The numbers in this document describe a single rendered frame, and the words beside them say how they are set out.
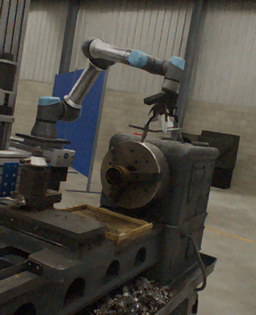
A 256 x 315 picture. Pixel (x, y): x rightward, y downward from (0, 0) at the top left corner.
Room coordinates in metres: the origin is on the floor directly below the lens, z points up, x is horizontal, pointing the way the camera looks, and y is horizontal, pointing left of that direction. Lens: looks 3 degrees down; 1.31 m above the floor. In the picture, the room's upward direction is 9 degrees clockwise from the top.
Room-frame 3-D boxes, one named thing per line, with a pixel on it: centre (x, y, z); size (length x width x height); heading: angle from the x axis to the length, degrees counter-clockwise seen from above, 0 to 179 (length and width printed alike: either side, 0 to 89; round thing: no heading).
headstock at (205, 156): (2.14, -0.22, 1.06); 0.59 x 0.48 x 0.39; 152
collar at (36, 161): (1.29, 0.30, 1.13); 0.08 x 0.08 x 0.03
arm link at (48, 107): (2.14, 0.47, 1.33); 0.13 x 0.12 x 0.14; 139
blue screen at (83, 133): (8.47, 1.40, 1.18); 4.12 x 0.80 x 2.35; 24
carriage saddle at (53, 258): (1.21, 0.26, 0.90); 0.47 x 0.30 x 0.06; 62
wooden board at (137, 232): (1.56, 0.07, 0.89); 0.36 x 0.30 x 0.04; 62
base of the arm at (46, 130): (2.13, 0.48, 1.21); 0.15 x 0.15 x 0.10
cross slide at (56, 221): (1.26, 0.25, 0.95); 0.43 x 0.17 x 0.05; 62
